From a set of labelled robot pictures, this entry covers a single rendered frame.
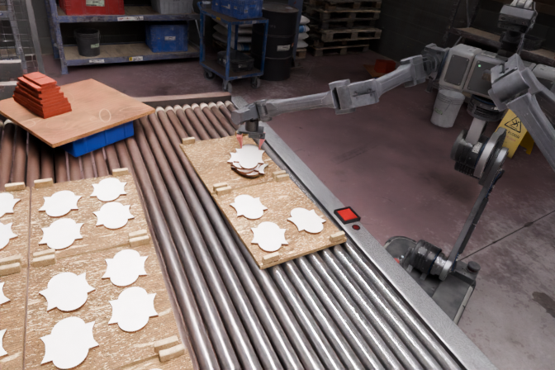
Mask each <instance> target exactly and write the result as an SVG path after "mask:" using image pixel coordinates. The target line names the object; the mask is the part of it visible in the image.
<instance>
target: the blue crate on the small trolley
mask: <svg viewBox="0 0 555 370"><path fill-rule="evenodd" d="M262 6H263V0H212V5H211V10H213V11H215V12H219V13H221V14H224V15H227V16H229V17H233V18H235V19H238V20H245V19H253V18H260V17H262V15H263V13H262Z"/></svg>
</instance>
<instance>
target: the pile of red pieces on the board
mask: <svg viewBox="0 0 555 370"><path fill-rule="evenodd" d="M17 79H18V81H19V82H17V87H15V89H16V91H13V92H14V95H12V97H13V98H14V101H15V102H18V103H19V104H21V105H22V106H24V107H25V108H27V109H29V110H30V111H33V112H34V113H35V114H37V115H38V116H40V117H42V118H44V119H46V118H49V117H52V116H58V115H60V114H64V113H66V112H70V111H72V108H71V104H70V102H69V101H68V98H67V97H65V96H64V93H63V92H62V91H60V87H59V86H58V85H56V84H57V82H56V81H55V80H53V79H52V78H49V77H47V76H46V75H44V74H42V73H40V72H35V73H31V74H24V75H23V77H20V78H17Z"/></svg>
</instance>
